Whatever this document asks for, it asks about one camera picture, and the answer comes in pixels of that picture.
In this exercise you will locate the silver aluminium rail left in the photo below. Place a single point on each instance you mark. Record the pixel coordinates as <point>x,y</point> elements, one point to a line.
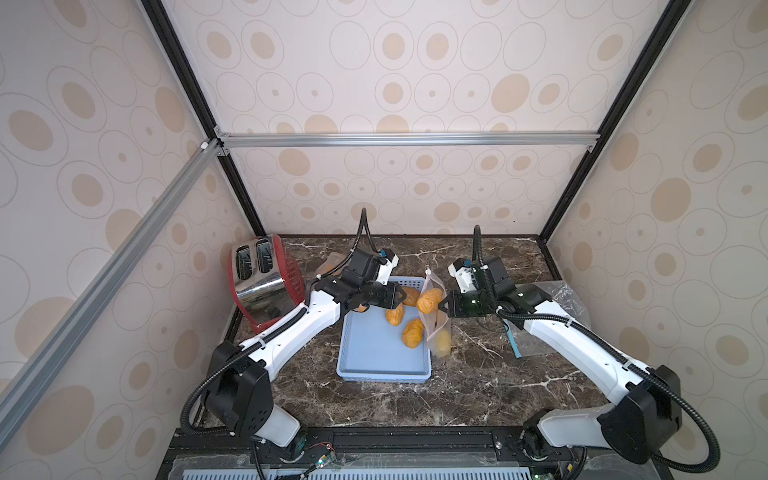
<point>37,375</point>

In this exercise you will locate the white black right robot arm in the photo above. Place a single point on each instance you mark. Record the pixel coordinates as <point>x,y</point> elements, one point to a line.
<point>645,407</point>

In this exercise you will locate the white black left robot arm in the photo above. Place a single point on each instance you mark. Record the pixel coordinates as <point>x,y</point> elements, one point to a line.
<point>236,396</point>

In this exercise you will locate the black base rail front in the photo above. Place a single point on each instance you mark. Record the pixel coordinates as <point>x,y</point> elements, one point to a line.
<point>395,453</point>

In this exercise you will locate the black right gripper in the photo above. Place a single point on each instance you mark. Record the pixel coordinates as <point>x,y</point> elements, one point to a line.
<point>466,303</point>

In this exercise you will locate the light blue plastic basket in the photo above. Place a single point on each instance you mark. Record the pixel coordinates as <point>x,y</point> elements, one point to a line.
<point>372,349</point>

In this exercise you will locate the silver aluminium rail back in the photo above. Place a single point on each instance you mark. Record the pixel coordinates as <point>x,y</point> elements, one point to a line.
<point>423,139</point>

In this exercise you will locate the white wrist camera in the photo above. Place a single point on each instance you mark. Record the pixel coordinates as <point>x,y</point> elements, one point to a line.
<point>388,262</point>
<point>463,272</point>

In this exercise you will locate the clear zipper bag blue strip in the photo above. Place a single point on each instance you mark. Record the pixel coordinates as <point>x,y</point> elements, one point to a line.
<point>548,297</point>

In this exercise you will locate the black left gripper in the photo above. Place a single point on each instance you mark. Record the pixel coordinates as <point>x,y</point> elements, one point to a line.
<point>393,299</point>

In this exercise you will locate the red and chrome toaster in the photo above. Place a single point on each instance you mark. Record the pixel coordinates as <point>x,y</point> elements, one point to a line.
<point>265,281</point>

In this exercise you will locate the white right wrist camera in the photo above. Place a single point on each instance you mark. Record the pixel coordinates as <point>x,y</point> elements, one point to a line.
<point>463,272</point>

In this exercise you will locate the silver aluminium rail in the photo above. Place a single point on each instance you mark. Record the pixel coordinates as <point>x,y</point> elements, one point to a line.
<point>37,375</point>
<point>423,139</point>

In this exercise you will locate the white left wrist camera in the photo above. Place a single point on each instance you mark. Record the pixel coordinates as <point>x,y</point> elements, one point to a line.
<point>388,262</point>

